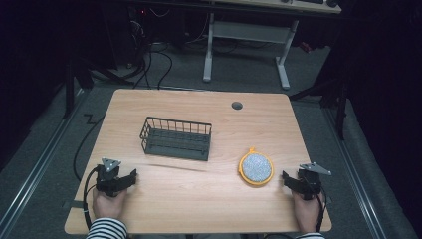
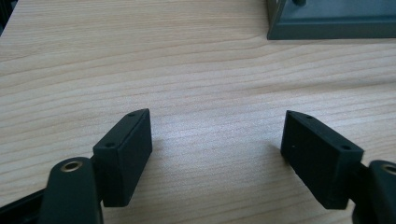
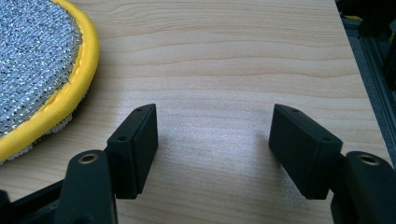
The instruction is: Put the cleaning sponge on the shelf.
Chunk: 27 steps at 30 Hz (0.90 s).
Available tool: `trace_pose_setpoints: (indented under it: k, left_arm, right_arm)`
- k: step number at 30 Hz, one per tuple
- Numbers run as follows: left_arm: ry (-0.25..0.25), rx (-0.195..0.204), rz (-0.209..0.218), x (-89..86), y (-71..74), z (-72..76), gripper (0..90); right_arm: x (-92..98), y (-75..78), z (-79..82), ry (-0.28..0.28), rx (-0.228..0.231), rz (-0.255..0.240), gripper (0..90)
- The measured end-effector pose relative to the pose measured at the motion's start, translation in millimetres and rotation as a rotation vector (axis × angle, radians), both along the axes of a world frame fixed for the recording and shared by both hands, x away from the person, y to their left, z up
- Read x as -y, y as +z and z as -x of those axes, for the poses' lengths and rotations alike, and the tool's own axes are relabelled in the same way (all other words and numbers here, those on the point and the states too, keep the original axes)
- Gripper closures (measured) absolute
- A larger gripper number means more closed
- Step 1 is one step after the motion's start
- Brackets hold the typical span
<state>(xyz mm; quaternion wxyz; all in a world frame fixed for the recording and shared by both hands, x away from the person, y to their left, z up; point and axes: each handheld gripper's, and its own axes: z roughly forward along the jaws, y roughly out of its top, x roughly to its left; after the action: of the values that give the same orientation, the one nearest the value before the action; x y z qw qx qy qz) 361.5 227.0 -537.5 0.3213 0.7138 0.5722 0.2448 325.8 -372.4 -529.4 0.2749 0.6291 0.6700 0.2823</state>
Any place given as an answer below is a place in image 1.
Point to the metal floor rail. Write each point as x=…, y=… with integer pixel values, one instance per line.
x=356, y=179
x=33, y=172

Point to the person's left hand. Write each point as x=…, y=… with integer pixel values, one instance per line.
x=108, y=205

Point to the black metal stand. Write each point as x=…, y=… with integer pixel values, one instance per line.
x=69, y=89
x=338, y=99

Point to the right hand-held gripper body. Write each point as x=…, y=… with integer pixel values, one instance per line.
x=311, y=182

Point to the person's right hand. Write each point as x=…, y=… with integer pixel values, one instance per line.
x=306, y=214

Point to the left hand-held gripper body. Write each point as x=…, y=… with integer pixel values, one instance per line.
x=107, y=179

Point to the white-framed desk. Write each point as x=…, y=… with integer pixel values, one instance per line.
x=249, y=32

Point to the round orange scrubbing pad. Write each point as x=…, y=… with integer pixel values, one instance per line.
x=256, y=167

